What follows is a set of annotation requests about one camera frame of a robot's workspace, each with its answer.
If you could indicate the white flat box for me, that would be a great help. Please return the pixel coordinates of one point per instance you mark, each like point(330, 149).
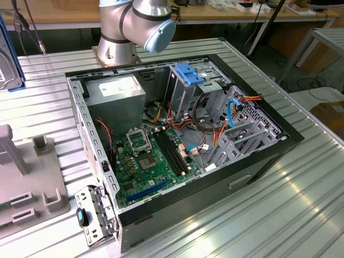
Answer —
point(262, 10)

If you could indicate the silver drive cage blue latch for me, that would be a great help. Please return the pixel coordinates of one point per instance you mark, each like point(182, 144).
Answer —
point(182, 94)

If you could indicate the black RAM slot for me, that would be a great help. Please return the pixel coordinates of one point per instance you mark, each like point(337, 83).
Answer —
point(170, 153)
point(177, 150)

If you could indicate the black PC case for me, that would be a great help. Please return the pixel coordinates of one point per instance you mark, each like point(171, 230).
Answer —
point(188, 204)

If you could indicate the black blue bracket latch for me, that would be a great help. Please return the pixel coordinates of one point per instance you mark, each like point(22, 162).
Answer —
point(82, 217)

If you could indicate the hard disk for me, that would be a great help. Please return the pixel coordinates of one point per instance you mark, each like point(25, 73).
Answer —
point(8, 67)

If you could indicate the white box black insert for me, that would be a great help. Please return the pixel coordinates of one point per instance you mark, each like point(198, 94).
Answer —
point(245, 10)

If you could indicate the brown cardboard box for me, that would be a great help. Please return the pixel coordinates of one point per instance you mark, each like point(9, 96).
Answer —
point(330, 115)

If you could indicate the silver metal frame table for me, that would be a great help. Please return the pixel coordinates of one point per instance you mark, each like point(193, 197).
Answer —
point(332, 37)

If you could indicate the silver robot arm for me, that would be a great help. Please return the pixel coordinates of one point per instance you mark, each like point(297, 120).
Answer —
point(115, 27)

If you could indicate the silver disk bay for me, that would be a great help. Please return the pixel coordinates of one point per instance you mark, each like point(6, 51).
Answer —
point(236, 131)

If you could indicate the silver power supply box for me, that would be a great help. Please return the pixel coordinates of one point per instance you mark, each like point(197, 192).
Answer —
point(115, 107)

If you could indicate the CPU socket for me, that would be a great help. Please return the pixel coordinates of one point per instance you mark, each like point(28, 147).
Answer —
point(147, 162)

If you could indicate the grey parts rack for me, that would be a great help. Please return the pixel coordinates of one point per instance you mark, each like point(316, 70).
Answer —
point(40, 174)

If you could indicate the green circuit board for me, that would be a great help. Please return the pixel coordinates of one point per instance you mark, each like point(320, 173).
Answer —
point(4, 207)

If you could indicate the wooden desk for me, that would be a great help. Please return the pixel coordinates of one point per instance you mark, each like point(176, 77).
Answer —
point(67, 13)

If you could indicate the green motherboard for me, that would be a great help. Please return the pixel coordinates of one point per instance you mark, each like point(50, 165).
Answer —
point(142, 182)

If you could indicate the blue expansion slot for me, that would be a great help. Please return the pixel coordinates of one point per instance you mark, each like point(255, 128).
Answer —
point(147, 191)

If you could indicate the silver hinged slot bracket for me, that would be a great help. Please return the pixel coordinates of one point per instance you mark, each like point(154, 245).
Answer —
point(88, 199)

